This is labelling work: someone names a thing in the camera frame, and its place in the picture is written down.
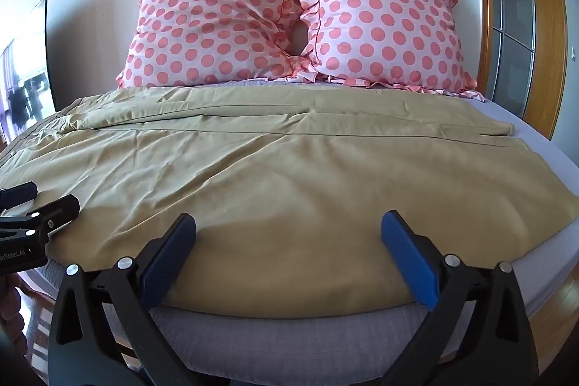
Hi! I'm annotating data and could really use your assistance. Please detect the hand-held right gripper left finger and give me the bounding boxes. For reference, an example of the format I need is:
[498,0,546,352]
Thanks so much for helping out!
[48,213,198,386]

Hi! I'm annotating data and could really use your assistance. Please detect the pink polka dot pillow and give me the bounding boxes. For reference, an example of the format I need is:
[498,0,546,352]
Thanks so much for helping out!
[115,0,326,90]
[296,0,479,96]

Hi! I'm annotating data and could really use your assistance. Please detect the wooden framed glass door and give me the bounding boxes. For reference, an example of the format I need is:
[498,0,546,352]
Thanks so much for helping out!
[393,0,569,143]

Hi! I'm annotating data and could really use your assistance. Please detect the tan pants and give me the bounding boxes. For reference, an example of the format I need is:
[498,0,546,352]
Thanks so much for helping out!
[0,85,579,320]

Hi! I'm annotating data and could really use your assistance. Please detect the bed with grey sheet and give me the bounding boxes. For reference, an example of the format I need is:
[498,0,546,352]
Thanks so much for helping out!
[20,76,579,379]

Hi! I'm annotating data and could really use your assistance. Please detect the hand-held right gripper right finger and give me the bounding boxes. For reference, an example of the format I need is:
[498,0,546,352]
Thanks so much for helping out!
[380,209,540,386]

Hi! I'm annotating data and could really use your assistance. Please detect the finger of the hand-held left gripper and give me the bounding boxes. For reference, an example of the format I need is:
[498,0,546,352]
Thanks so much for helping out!
[0,194,81,251]
[0,182,39,210]

